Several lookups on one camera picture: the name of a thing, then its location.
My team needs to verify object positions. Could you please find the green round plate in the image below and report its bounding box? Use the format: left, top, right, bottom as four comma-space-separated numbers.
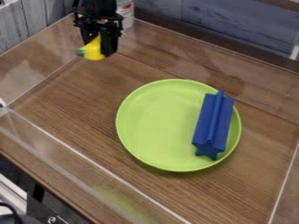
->
116, 79, 241, 172

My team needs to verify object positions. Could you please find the blue star-shaped block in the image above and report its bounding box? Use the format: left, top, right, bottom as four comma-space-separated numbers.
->
190, 89, 233, 160

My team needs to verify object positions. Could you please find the clear acrylic enclosure wall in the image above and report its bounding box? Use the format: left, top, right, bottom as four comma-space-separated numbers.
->
0, 13, 299, 224

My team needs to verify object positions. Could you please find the yellow toy banana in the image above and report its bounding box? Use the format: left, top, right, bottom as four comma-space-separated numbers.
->
76, 36, 105, 61

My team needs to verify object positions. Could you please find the black cable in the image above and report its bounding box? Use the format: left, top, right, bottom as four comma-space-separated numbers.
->
0, 201, 24, 224

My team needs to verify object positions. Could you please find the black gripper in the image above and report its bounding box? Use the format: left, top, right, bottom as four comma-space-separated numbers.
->
72, 0, 124, 57

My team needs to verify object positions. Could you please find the white yellow can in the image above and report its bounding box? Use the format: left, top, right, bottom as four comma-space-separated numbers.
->
116, 0, 134, 29

